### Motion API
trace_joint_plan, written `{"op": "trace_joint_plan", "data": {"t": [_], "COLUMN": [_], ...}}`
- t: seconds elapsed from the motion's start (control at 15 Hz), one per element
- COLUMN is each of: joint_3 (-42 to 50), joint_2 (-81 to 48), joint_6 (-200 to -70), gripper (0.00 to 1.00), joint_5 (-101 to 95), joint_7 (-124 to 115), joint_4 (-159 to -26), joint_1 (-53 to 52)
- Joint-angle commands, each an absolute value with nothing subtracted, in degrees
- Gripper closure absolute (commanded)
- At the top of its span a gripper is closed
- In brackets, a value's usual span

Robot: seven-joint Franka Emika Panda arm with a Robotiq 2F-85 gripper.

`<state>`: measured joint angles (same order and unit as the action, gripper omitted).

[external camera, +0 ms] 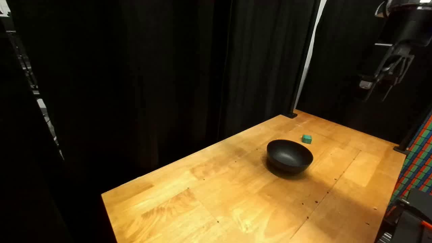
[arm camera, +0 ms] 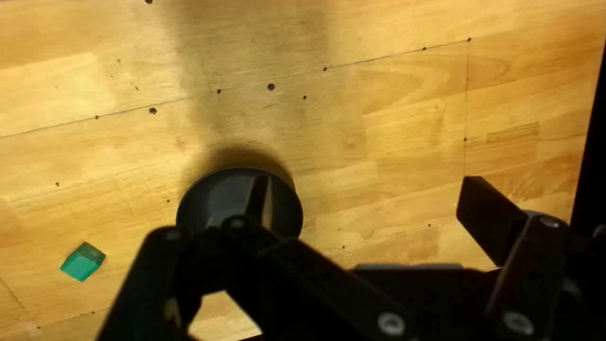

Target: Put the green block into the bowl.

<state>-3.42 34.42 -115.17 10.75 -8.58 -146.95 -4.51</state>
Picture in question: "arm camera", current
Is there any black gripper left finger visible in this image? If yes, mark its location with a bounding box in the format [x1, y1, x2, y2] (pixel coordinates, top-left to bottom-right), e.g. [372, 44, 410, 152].
[97, 169, 411, 341]

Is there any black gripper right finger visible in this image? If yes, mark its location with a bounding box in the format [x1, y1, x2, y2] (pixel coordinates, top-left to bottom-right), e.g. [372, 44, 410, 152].
[457, 177, 606, 341]

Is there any green block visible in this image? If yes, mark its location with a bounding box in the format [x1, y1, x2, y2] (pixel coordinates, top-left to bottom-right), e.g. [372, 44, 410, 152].
[61, 243, 107, 283]

